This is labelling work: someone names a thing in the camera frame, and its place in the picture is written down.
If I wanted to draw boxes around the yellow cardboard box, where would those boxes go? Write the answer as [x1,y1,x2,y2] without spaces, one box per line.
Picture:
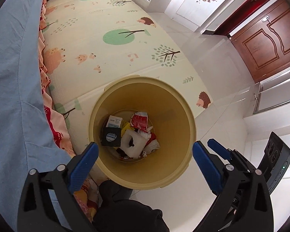
[121,122,134,137]

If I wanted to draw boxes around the yellow trash bin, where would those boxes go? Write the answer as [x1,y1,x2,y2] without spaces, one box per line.
[88,76,196,190]

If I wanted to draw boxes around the white low cabinet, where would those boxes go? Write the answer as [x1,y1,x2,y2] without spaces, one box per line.
[164,0,233,32]

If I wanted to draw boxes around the brown wooden door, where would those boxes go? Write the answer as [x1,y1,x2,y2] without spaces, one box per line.
[231,0,290,83]

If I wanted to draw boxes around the blue bed sheet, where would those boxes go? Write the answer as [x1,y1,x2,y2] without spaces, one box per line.
[0,0,70,229]

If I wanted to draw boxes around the blue white small box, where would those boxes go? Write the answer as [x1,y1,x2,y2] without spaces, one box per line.
[106,115,123,128]

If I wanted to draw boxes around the white tissue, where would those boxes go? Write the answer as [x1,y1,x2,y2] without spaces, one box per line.
[138,126,153,141]

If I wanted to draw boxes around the black square package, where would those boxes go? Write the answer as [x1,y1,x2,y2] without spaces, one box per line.
[101,127,121,147]

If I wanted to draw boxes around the cartoon foam play mat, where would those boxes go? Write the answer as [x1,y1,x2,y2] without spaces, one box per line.
[43,0,213,152]

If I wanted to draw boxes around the red snack bag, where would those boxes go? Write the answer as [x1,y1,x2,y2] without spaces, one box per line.
[130,112,148,131]

